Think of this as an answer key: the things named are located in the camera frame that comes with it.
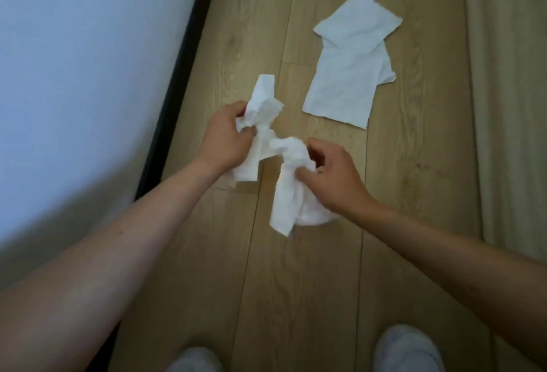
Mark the person's right white shoe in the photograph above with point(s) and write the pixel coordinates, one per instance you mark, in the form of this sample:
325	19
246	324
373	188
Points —
408	350

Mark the person's right forearm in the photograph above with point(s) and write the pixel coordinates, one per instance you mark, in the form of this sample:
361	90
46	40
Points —
453	265

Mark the person's white shoe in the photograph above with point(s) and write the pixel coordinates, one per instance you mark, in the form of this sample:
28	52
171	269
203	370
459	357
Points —
408	350
196	361

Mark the beige curtain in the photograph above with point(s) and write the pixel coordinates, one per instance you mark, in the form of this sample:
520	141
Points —
508	107

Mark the flat white tissue sheet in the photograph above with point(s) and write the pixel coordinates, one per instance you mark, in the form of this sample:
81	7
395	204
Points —
357	19
342	89

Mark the person's left forearm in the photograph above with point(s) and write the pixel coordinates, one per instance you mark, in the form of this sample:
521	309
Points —
107	265

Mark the person's left hand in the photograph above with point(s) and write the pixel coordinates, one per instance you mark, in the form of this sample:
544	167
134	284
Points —
222	141

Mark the person's right hand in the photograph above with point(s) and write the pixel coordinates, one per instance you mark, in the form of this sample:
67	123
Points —
337	179

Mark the person's left thumb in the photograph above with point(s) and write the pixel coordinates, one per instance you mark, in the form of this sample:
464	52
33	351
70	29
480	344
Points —
248	131

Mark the person's right thumb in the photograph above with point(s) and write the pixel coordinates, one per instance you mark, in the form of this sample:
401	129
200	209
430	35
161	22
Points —
307	176

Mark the person's left white shoe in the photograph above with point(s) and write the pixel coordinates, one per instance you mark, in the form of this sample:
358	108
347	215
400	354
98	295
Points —
196	361

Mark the black baseboard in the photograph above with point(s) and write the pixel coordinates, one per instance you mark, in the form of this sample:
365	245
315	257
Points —
177	85

